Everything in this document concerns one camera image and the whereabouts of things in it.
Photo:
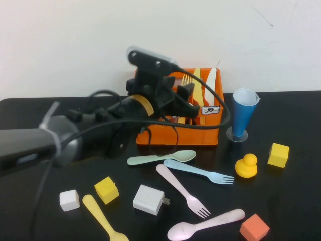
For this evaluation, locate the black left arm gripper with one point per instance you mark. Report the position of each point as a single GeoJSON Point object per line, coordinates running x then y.
{"type": "Point", "coordinates": [150, 85]}

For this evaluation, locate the pink plastic fork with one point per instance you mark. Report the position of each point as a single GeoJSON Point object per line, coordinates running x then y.
{"type": "Point", "coordinates": [178, 187]}

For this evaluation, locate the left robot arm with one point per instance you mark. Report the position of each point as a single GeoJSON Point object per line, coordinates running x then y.
{"type": "Point", "coordinates": [25, 145]}

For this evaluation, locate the orange plastic cutlery holder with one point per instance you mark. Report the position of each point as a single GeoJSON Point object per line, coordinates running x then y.
{"type": "Point", "coordinates": [208, 135]}

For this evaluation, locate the yellow plastic knife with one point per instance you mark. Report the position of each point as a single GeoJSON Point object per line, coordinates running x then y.
{"type": "Point", "coordinates": [196, 85]}

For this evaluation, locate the yellow plastic fork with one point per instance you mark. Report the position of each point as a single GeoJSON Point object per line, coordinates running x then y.
{"type": "Point", "coordinates": [186, 78]}

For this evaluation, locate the white plastic knife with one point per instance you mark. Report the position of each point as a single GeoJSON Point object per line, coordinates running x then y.
{"type": "Point", "coordinates": [211, 80]}

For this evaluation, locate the blue paper cone cup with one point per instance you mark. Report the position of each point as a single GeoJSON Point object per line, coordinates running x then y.
{"type": "Point", "coordinates": [242, 115]}

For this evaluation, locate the green plastic spoon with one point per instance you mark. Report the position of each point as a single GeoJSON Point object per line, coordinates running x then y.
{"type": "Point", "coordinates": [160, 158]}

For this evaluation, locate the blue plastic fork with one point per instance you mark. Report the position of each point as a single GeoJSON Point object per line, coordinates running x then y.
{"type": "Point", "coordinates": [198, 172]}

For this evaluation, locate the yellow rubber duck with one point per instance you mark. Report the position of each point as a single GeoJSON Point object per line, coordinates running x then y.
{"type": "Point", "coordinates": [247, 168]}

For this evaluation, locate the white charger adapter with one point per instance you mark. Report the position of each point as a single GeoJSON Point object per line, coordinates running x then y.
{"type": "Point", "coordinates": [148, 199]}

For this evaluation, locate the yellow foam cube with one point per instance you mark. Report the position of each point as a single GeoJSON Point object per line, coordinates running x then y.
{"type": "Point", "coordinates": [278, 155]}
{"type": "Point", "coordinates": [106, 190]}

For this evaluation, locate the pink plastic spoon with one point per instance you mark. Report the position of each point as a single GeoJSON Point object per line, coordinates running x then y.
{"type": "Point", "coordinates": [200, 224]}

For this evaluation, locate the white zip tie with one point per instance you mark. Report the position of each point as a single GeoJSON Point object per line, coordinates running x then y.
{"type": "Point", "coordinates": [56, 143]}

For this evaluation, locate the orange foam cube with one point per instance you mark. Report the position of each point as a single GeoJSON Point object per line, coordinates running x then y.
{"type": "Point", "coordinates": [253, 228]}

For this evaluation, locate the yellow plastic spoon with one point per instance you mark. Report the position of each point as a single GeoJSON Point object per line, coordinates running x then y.
{"type": "Point", "coordinates": [97, 216]}

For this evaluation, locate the white foam cube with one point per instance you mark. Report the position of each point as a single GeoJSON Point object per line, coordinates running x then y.
{"type": "Point", "coordinates": [69, 200]}

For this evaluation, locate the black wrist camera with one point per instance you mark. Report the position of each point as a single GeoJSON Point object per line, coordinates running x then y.
{"type": "Point", "coordinates": [148, 60]}

